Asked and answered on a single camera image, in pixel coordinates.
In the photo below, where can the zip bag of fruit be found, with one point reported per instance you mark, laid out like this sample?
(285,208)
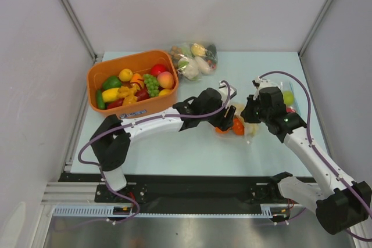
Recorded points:
(251,130)

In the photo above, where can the yellow fake lemon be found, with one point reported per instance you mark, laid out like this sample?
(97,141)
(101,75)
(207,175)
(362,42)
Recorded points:
(125,75)

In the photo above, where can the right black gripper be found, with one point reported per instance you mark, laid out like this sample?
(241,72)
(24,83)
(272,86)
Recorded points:
(250,111)

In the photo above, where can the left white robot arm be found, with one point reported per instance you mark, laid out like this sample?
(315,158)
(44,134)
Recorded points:
(112,139)

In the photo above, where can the green fake grapes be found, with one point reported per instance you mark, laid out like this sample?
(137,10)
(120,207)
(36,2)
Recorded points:
(152,85)

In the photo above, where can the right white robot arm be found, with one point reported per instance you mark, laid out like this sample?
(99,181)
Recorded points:
(338,201)

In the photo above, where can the green fake bell pepper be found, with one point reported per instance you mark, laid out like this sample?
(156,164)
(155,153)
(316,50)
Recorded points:
(111,82)

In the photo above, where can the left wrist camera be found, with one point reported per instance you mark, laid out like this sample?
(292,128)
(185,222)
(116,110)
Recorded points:
(226,92)

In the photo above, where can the fake peach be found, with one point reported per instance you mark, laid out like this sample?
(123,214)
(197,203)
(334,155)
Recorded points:
(165,80)

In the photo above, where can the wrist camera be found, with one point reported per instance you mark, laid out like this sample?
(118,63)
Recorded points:
(226,92)
(260,83)

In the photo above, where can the zip bag with pear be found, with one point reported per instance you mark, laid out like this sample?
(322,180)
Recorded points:
(289,98)

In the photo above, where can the green fake cucumber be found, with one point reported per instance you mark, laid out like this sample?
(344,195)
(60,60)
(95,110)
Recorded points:
(99,100)

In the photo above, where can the orange plastic bin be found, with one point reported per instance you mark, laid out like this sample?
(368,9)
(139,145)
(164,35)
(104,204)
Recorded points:
(133,97)

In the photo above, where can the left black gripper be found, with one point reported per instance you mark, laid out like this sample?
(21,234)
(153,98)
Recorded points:
(224,123)

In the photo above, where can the fake orange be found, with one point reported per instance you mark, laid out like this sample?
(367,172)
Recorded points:
(238,127)

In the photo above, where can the red fake apple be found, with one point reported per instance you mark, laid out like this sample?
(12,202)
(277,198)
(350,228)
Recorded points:
(158,69)

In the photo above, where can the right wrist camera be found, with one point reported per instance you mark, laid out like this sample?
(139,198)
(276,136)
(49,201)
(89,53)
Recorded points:
(260,83)

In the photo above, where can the zip bag of vegetables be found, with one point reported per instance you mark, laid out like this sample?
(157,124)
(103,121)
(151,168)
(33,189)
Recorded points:
(192,60)

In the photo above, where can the yellow fake mango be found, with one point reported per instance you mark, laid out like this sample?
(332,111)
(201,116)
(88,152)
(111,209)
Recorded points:
(110,95)

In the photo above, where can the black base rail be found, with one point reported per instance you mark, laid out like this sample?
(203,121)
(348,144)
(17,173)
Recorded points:
(201,195)

